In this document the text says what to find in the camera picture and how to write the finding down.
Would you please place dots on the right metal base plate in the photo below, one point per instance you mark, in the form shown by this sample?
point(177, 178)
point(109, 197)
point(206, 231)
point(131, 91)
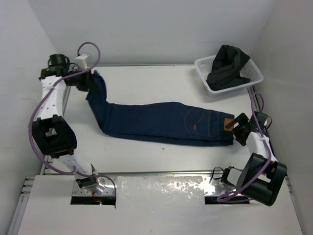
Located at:
point(214, 187)

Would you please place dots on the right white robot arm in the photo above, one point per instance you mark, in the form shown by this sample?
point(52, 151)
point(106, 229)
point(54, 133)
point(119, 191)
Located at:
point(263, 175)

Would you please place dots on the white plastic basket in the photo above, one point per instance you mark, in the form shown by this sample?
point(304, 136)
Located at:
point(250, 70)

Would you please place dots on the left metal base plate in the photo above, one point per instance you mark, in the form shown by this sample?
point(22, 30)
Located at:
point(100, 188)

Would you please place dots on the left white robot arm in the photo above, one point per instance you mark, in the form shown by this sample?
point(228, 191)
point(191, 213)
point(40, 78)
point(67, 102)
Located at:
point(50, 131)

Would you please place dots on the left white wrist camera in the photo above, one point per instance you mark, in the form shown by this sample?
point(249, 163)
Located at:
point(82, 61)

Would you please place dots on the metal base plate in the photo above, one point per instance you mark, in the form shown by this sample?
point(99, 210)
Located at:
point(100, 188)
point(214, 187)

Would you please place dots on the dark blue denim trousers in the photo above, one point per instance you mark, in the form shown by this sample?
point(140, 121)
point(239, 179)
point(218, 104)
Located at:
point(168, 122)

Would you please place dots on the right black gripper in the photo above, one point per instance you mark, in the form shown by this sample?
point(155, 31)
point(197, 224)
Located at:
point(242, 119)

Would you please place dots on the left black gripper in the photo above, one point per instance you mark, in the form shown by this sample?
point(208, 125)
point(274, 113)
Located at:
point(88, 84)

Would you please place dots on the black trousers in basket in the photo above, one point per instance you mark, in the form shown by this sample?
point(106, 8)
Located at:
point(226, 67)

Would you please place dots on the aluminium table frame rail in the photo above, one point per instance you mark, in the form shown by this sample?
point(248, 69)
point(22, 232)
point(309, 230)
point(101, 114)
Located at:
point(261, 110)

